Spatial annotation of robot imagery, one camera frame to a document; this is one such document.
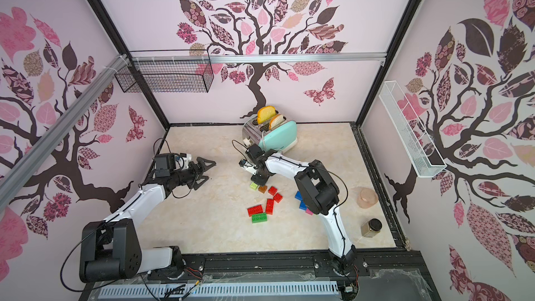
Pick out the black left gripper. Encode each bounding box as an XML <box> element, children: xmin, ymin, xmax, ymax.
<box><xmin>171</xmin><ymin>157</ymin><xmax>216</xmax><ymax>190</ymax></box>

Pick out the red long lego brick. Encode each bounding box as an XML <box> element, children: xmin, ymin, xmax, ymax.
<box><xmin>247</xmin><ymin>204</ymin><xmax>263</xmax><ymax>217</ymax></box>
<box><xmin>266</xmin><ymin>199</ymin><xmax>274</xmax><ymax>215</ymax></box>

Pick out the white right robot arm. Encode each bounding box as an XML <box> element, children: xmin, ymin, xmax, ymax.
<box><xmin>240</xmin><ymin>144</ymin><xmax>357</xmax><ymax>275</ymax></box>

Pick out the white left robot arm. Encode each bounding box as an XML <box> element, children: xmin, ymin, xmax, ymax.
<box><xmin>79</xmin><ymin>153</ymin><xmax>216</xmax><ymax>283</ymax></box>

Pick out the small red lego brick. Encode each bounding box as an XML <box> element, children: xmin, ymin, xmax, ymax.
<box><xmin>268</xmin><ymin>186</ymin><xmax>278</xmax><ymax>196</ymax></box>
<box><xmin>273</xmin><ymin>193</ymin><xmax>283</xmax><ymax>203</ymax></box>

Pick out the red long lego brick upright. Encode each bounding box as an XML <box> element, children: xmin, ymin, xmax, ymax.
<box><xmin>266</xmin><ymin>199</ymin><xmax>274</xmax><ymax>215</ymax></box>

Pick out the green long lego brick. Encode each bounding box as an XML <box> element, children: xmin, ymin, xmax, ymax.
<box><xmin>251</xmin><ymin>213</ymin><xmax>268</xmax><ymax>224</ymax></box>

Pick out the mint and cream toaster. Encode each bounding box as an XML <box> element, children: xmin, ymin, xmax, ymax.
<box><xmin>242</xmin><ymin>116</ymin><xmax>298</xmax><ymax>153</ymax></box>

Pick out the toast slice right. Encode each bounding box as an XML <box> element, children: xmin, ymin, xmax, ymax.
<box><xmin>268</xmin><ymin>114</ymin><xmax>286</xmax><ymax>130</ymax></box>

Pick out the toast slice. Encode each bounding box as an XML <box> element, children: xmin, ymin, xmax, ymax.
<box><xmin>256</xmin><ymin>106</ymin><xmax>277</xmax><ymax>125</ymax></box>
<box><xmin>268</xmin><ymin>114</ymin><xmax>286</xmax><ymax>130</ymax></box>

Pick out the toast slice left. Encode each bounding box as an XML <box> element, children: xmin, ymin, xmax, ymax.
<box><xmin>256</xmin><ymin>106</ymin><xmax>277</xmax><ymax>125</ymax></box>

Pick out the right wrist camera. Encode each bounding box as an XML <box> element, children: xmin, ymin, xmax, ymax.
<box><xmin>239</xmin><ymin>157</ymin><xmax>258</xmax><ymax>175</ymax></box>

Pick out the black wire basket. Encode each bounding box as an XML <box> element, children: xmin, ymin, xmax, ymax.
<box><xmin>115</xmin><ymin>50</ymin><xmax>215</xmax><ymax>93</ymax></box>

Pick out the aluminium rail back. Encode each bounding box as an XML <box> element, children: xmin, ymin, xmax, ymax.
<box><xmin>132</xmin><ymin>52</ymin><xmax>387</xmax><ymax>64</ymax></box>

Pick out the aluminium rail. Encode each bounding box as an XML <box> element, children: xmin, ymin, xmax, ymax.
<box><xmin>132</xmin><ymin>52</ymin><xmax>387</xmax><ymax>64</ymax></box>
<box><xmin>1</xmin><ymin>54</ymin><xmax>127</xmax><ymax>210</ymax></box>

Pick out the white slotted cable duct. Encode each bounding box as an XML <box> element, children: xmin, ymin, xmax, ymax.
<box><xmin>95</xmin><ymin>281</ymin><xmax>339</xmax><ymax>300</ymax></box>

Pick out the aluminium rail left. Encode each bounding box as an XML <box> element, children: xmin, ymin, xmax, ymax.
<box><xmin>1</xmin><ymin>54</ymin><xmax>127</xmax><ymax>210</ymax></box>

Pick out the white wire shelf basket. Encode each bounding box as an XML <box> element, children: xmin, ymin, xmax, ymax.
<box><xmin>379</xmin><ymin>81</ymin><xmax>447</xmax><ymax>178</ymax></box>

